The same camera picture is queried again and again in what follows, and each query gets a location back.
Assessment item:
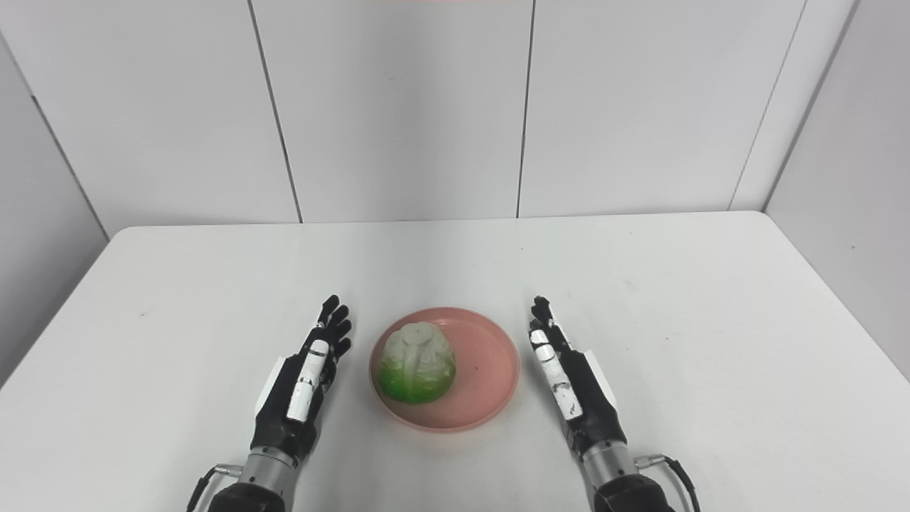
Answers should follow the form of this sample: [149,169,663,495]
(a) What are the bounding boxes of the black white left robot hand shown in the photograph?
[250,294,354,468]

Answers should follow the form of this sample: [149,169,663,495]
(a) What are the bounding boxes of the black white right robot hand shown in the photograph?
[528,295,628,457]

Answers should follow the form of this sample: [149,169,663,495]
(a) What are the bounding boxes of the pink round plate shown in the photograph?
[368,306,521,433]

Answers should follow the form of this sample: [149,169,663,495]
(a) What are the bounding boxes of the green white toy cabbage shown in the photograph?
[377,321,458,406]

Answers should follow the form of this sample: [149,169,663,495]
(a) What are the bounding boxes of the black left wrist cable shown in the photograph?
[186,463,245,512]

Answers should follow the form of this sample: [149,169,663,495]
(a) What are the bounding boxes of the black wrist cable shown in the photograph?
[633,454,702,512]
[186,463,245,512]

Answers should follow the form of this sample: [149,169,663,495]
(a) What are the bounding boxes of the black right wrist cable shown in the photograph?
[633,454,702,512]

